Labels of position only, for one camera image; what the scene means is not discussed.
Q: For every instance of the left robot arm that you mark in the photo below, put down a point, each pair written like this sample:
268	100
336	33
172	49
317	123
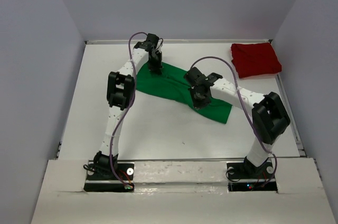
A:
121	93

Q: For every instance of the green t-shirt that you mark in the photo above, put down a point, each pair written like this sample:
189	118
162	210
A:
171	85

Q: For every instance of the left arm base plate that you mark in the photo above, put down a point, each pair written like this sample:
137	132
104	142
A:
105	181

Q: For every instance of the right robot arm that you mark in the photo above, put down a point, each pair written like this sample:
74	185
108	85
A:
267	115

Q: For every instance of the folded red t-shirt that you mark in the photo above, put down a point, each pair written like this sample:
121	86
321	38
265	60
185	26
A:
252	60

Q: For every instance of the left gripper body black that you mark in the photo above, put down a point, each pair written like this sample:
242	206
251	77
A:
155	64

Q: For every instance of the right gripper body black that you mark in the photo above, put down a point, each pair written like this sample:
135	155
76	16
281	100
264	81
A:
198	101

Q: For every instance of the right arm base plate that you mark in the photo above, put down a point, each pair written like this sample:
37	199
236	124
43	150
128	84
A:
240	181

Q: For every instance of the aluminium rail right edge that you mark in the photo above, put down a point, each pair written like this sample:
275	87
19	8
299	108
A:
293	126

